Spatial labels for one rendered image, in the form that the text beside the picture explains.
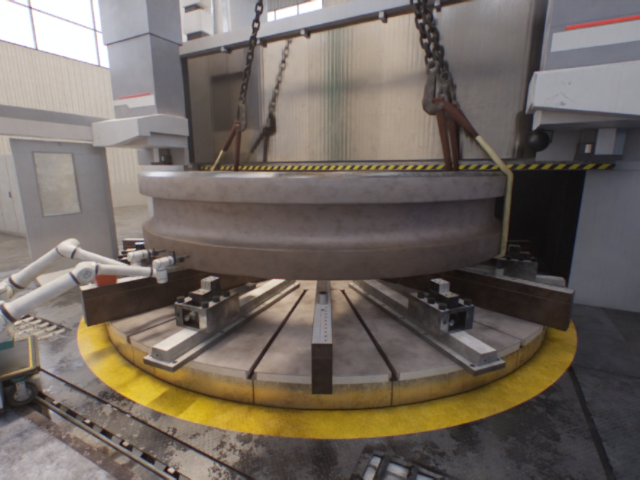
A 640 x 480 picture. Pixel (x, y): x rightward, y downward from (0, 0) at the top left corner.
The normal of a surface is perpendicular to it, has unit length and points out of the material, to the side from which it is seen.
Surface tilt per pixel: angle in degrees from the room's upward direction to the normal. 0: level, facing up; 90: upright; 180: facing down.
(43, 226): 90
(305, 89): 90
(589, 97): 90
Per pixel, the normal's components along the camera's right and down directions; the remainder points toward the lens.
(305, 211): -0.07, 0.20
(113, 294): 0.69, 0.14
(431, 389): 0.26, 0.20
